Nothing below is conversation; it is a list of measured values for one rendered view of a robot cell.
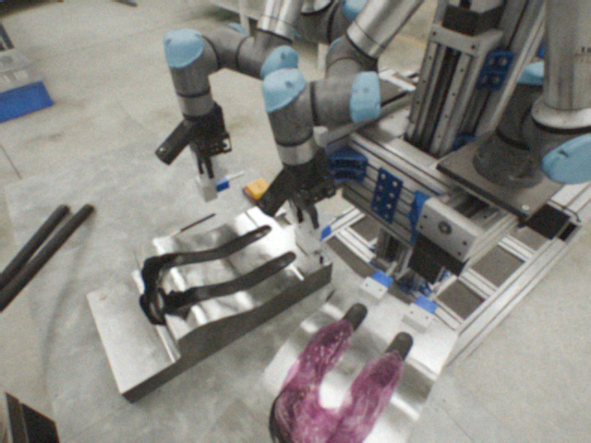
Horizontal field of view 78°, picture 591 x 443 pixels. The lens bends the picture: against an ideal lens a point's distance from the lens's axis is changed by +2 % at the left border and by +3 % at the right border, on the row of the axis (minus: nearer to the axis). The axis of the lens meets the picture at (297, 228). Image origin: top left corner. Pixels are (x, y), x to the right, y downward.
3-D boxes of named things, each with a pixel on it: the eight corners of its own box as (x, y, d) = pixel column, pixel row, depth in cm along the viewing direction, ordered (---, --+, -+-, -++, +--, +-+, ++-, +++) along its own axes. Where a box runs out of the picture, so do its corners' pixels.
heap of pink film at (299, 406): (336, 313, 79) (340, 293, 73) (412, 364, 71) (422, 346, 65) (255, 415, 65) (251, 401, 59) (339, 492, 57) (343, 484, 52)
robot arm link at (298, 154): (288, 152, 63) (265, 136, 69) (293, 173, 66) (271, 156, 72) (321, 133, 65) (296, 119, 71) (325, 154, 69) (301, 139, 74)
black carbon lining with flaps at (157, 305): (267, 226, 95) (264, 199, 88) (302, 267, 86) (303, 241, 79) (134, 291, 81) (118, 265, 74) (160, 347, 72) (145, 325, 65)
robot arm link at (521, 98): (546, 115, 80) (582, 52, 70) (572, 151, 71) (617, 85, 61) (489, 113, 81) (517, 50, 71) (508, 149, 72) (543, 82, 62)
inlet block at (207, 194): (240, 175, 103) (237, 160, 100) (248, 185, 101) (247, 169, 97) (198, 193, 98) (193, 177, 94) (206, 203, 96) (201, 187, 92)
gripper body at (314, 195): (337, 197, 77) (331, 149, 69) (306, 218, 75) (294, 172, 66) (317, 182, 82) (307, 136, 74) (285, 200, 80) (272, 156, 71)
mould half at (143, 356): (275, 221, 105) (273, 185, 95) (331, 282, 91) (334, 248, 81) (97, 307, 86) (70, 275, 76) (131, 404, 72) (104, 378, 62)
